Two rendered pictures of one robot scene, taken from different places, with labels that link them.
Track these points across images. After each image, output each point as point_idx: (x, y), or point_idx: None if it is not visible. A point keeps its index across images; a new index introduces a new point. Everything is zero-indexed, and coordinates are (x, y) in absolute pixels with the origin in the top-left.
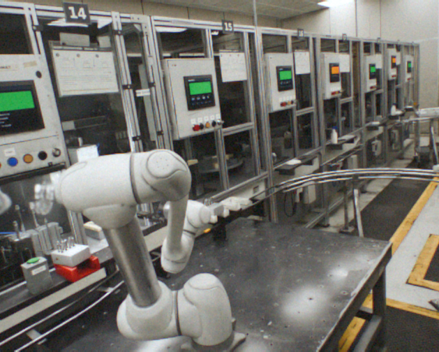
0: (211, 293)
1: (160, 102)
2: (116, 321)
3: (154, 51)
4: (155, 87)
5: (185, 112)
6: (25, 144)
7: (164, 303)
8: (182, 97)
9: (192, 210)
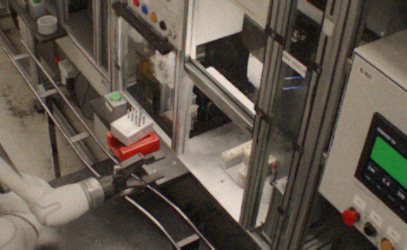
0: None
1: (319, 107)
2: (108, 209)
3: (346, 16)
4: (318, 75)
5: (351, 172)
6: (155, 2)
7: None
8: (357, 142)
9: (41, 196)
